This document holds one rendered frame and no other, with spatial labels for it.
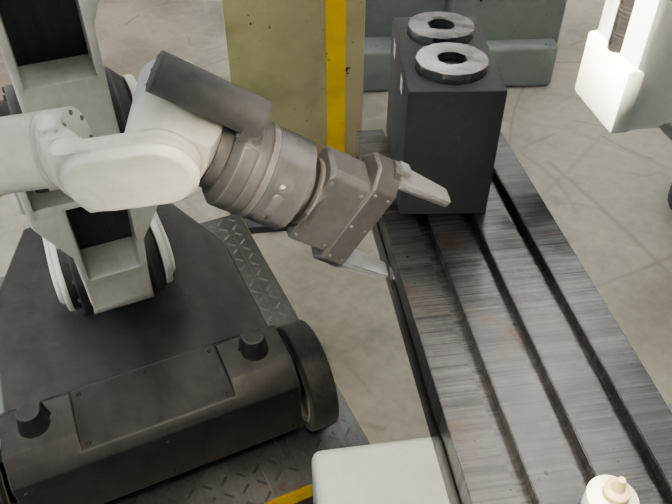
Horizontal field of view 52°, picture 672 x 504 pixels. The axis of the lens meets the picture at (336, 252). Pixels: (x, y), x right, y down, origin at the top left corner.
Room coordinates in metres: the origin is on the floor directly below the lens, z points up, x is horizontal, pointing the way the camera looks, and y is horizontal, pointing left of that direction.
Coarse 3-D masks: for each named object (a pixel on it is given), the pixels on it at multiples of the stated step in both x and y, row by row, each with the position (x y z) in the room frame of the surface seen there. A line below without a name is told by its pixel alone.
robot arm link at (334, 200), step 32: (288, 160) 0.48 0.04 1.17; (320, 160) 0.52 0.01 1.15; (352, 160) 0.53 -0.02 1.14; (384, 160) 0.52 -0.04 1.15; (256, 192) 0.46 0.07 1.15; (288, 192) 0.47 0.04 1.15; (320, 192) 0.49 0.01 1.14; (352, 192) 0.49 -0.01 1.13; (384, 192) 0.49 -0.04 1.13; (288, 224) 0.50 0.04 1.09; (320, 224) 0.49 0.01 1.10; (352, 224) 0.49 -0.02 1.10; (320, 256) 0.49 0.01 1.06
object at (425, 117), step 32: (416, 32) 0.87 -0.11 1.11; (448, 32) 0.87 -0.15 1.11; (480, 32) 0.90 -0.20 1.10; (416, 64) 0.79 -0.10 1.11; (448, 64) 0.80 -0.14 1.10; (480, 64) 0.78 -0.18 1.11; (416, 96) 0.73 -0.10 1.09; (448, 96) 0.74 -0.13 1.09; (480, 96) 0.74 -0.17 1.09; (416, 128) 0.73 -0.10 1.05; (448, 128) 0.74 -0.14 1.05; (480, 128) 0.74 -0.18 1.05; (416, 160) 0.73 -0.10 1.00; (448, 160) 0.74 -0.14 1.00; (480, 160) 0.74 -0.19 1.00; (448, 192) 0.74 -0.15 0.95; (480, 192) 0.74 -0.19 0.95
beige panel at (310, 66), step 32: (224, 0) 1.95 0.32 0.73; (256, 0) 1.96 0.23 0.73; (288, 0) 1.97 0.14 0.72; (320, 0) 1.99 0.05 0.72; (352, 0) 2.00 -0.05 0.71; (256, 32) 1.96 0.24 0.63; (288, 32) 1.97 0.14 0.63; (320, 32) 1.99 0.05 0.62; (352, 32) 2.00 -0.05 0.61; (256, 64) 1.96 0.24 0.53; (288, 64) 1.97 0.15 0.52; (320, 64) 1.99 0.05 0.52; (352, 64) 2.00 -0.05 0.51; (288, 96) 1.97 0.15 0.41; (320, 96) 1.99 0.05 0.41; (352, 96) 2.00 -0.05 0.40; (288, 128) 1.97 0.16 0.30; (320, 128) 1.99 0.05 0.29; (352, 128) 2.00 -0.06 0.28; (256, 224) 1.80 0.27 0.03
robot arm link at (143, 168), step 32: (32, 128) 0.48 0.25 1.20; (64, 128) 0.47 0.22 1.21; (64, 160) 0.44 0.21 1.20; (96, 160) 0.44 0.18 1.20; (128, 160) 0.44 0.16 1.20; (160, 160) 0.44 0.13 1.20; (192, 160) 0.44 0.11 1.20; (64, 192) 0.46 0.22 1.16; (96, 192) 0.44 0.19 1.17; (128, 192) 0.44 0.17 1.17; (160, 192) 0.44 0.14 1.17; (192, 192) 0.45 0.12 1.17
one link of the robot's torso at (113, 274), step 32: (32, 192) 0.76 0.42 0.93; (32, 224) 0.71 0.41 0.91; (64, 224) 0.73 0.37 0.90; (96, 224) 0.81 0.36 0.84; (128, 224) 0.84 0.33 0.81; (64, 256) 0.85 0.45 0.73; (96, 256) 0.82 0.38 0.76; (128, 256) 0.83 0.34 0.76; (96, 288) 0.80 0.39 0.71; (128, 288) 0.82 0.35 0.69; (160, 288) 0.86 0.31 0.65
